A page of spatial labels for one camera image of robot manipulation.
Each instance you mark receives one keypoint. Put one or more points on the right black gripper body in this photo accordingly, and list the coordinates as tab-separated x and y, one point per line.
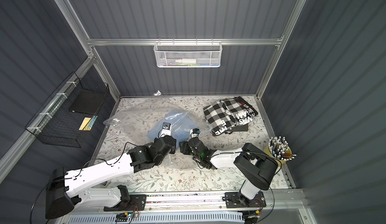
189	144

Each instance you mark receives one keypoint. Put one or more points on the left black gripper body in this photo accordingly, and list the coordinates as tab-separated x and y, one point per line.
169	138

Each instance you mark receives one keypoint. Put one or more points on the light blue shirt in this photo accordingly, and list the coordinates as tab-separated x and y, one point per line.
181	122

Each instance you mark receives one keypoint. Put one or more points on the clear plastic vacuum bag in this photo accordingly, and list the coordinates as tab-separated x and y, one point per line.
135	117

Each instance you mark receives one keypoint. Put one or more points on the black white checked shirt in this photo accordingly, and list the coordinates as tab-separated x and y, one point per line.
225	114

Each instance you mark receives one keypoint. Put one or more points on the red plaid shirt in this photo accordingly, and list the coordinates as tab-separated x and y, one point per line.
246	106

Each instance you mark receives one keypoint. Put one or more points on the dark grey pinstripe shirt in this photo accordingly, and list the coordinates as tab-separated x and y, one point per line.
243	128

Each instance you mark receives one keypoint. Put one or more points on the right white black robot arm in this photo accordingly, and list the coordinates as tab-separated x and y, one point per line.
257	167

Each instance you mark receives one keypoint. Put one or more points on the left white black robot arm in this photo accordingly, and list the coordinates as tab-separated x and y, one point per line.
68	190

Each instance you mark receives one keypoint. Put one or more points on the yellow notepad in basket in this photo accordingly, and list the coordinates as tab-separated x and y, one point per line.
86	125

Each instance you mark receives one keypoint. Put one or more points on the white vented panel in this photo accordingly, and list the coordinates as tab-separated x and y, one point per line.
164	218

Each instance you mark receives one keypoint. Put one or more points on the black box in basket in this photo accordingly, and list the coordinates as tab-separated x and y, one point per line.
88	102

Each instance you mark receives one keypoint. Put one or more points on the yellow cup of pens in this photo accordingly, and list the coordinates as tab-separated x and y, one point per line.
279	149

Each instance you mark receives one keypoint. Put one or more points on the white bottle in basket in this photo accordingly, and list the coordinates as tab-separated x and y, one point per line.
188	62

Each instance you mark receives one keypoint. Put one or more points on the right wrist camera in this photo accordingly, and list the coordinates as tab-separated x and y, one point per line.
194	133

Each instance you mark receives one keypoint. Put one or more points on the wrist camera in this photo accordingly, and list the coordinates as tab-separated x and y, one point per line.
194	133
165	130

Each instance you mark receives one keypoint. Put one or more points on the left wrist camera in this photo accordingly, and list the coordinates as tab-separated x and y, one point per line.
165	130

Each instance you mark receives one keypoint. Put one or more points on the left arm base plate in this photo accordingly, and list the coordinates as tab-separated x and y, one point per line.
135	202

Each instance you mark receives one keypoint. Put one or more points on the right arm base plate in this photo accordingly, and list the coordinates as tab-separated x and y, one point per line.
236	200

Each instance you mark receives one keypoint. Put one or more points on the black wire wall basket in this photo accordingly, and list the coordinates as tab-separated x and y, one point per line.
57	125

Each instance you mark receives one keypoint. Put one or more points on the white wire mesh basket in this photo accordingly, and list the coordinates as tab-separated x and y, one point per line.
207	56

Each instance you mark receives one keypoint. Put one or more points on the aluminium front rail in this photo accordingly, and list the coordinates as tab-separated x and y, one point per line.
181	201

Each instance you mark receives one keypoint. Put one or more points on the aluminium frame back crossbar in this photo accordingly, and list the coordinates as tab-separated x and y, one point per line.
151	42

